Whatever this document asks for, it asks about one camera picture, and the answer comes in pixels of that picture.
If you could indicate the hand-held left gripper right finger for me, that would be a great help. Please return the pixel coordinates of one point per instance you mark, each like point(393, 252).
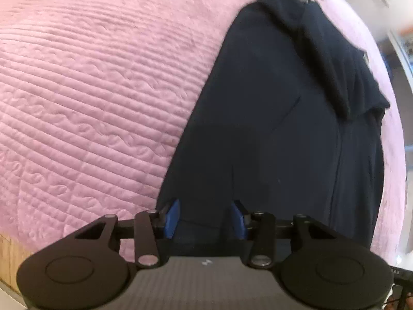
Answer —
point(239, 221)

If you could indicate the white desk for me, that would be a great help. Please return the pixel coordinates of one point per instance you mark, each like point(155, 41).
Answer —
point(405, 58)

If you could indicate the purple quilted bed blanket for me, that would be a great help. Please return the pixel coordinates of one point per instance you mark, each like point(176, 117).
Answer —
point(96, 103)

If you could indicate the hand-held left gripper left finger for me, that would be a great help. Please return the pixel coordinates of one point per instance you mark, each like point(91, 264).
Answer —
point(172, 219)

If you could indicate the navy hoodie with white stripes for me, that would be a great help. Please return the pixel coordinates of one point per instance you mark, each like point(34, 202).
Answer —
point(274, 119)

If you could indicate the wooden bed frame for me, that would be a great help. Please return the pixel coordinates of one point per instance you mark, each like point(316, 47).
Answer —
point(8, 258)

